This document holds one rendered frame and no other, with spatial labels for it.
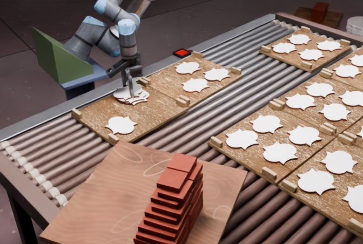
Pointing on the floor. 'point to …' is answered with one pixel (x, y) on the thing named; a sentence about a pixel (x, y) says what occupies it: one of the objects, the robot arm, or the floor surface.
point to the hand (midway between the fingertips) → (127, 92)
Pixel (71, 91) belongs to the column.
